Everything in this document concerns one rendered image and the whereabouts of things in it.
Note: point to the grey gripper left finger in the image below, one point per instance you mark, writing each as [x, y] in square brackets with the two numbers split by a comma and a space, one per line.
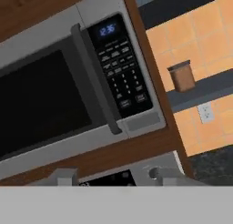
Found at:
[65, 176]

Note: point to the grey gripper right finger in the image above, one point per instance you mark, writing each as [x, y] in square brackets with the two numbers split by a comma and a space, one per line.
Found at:
[171, 177]

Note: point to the silver microwave oven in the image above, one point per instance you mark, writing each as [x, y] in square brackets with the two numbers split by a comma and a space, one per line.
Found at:
[142, 121]

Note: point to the microwave door with dark window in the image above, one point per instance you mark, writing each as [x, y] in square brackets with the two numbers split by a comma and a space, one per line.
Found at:
[39, 106]

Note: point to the microwave start button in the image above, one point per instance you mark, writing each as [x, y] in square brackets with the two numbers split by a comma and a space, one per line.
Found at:
[140, 97]

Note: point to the silver cooker knob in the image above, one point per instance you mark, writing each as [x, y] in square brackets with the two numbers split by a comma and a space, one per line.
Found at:
[153, 173]

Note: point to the silver cooker with black panel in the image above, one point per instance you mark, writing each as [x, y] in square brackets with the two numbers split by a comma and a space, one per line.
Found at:
[136, 170]

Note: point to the brown wooden cupboard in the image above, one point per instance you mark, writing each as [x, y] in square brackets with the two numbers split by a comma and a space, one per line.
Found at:
[127, 151]

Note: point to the brown jar with dark lid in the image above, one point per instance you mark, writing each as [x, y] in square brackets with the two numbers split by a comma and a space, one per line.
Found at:
[182, 77]

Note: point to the white wall socket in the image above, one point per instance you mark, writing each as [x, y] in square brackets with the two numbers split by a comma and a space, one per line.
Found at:
[206, 113]

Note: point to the dark grey wall shelf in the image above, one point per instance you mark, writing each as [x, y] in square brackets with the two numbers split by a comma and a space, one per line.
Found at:
[176, 6]
[206, 89]

